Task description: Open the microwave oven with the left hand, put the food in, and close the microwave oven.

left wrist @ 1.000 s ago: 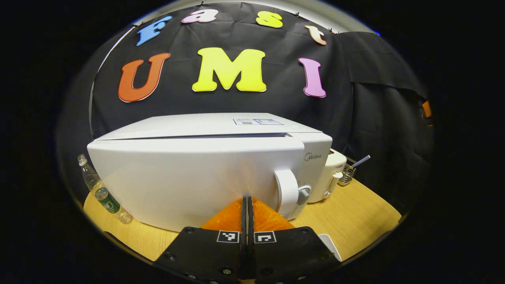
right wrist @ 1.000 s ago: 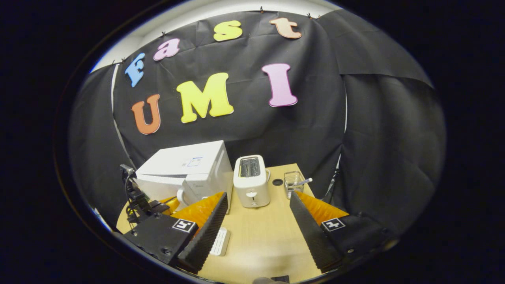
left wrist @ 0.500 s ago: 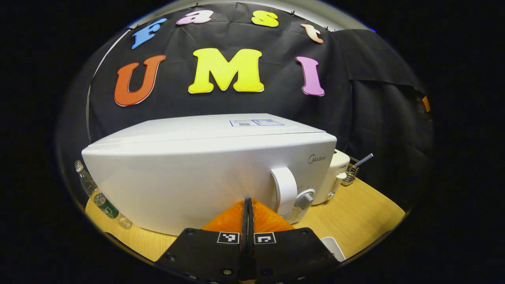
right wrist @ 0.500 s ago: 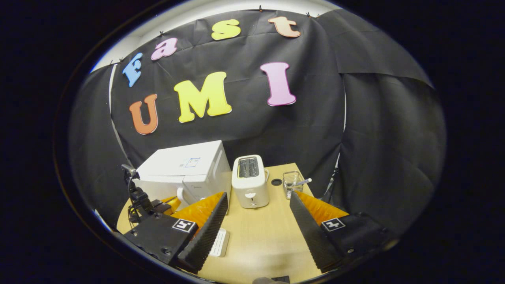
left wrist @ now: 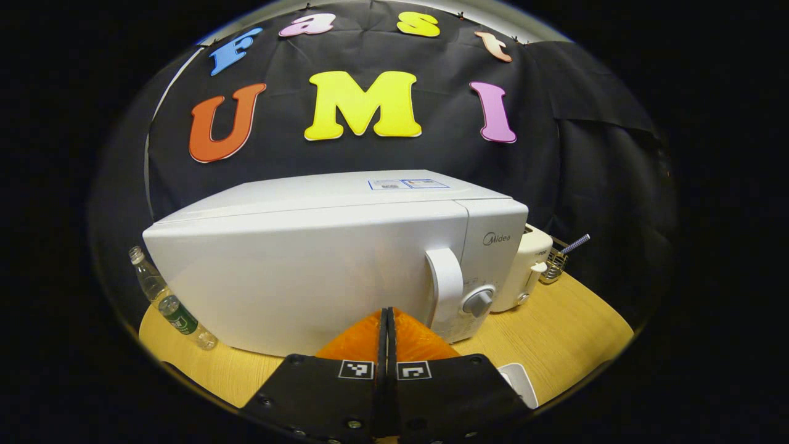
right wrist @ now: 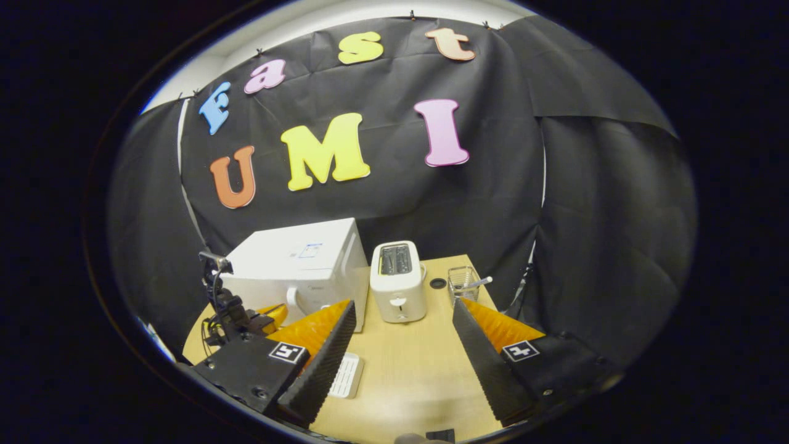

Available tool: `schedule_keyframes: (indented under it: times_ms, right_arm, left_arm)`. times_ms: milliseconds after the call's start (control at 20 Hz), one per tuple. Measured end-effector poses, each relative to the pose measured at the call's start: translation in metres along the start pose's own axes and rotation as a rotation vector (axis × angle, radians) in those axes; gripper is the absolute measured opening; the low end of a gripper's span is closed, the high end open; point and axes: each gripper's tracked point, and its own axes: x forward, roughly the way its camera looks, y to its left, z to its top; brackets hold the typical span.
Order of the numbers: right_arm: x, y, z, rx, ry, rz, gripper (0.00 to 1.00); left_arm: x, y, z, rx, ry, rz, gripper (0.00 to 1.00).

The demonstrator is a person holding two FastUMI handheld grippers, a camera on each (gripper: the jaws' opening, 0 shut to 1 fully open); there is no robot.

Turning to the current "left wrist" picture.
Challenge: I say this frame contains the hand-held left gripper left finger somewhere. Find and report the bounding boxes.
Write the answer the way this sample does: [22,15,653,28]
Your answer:
[240,307,388,444]

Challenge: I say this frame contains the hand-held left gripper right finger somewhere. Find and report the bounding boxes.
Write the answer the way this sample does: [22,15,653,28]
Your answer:
[387,307,534,444]

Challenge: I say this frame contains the white microwave oven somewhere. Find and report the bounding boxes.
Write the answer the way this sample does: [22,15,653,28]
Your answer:
[143,170,529,359]

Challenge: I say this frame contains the white rectangular tray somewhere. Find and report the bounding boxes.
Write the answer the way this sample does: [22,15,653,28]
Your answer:
[496,363,539,409]

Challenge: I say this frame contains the white toaster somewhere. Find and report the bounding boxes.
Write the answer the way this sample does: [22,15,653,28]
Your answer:
[490,224,554,314]

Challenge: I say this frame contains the clear bottle with green label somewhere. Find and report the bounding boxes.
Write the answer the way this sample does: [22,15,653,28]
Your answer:
[128,245,218,352]

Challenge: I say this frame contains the black backdrop cloth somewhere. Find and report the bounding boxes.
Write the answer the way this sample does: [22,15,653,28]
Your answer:
[89,0,679,346]

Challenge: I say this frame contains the wire utensil basket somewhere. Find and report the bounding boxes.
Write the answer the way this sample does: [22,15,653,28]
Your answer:
[541,233,591,285]

